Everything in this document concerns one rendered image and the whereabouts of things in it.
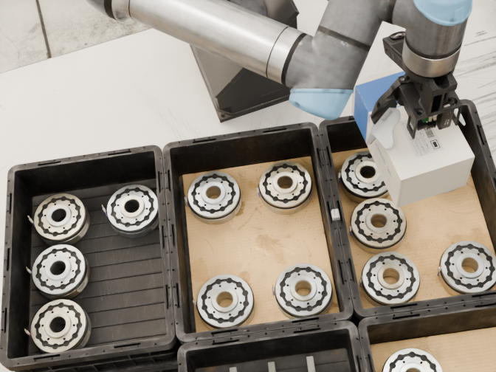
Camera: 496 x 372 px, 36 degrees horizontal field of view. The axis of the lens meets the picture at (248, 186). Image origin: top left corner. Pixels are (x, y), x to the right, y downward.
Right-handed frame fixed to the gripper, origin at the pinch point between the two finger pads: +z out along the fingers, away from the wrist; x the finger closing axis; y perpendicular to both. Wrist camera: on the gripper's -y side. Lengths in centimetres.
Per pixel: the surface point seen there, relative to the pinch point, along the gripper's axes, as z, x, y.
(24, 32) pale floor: 112, -78, -152
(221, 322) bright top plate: 24.9, -38.3, 12.4
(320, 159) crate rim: 18.0, -11.9, -9.4
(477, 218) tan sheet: 27.9, 13.3, 7.4
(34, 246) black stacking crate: 28, -69, -15
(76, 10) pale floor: 112, -58, -156
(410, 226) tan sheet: 27.9, 0.8, 4.7
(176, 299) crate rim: 17.8, -44.3, 8.5
